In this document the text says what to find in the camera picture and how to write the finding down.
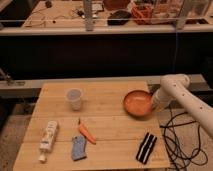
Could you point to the orange ceramic bowl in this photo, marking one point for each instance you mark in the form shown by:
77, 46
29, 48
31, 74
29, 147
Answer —
137, 103

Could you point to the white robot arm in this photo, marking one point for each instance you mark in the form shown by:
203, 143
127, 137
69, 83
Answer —
176, 87

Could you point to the clear plastic cup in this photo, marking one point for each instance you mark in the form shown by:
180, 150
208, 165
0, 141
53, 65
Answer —
74, 97

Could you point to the orange toy carrot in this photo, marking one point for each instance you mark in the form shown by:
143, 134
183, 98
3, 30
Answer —
85, 132

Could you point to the black object on bench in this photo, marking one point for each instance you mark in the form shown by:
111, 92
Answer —
119, 17

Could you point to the blue sponge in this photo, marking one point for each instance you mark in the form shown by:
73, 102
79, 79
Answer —
78, 148

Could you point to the black white striped block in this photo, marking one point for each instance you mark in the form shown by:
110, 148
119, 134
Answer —
146, 148

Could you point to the white squeeze tube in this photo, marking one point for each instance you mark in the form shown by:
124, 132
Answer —
48, 140

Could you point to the orange crate on bench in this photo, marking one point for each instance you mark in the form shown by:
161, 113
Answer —
141, 14

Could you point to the metal clamp at left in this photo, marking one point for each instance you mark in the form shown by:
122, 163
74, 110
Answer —
9, 81

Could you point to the metal vertical post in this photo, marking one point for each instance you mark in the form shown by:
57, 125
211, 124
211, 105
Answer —
87, 5

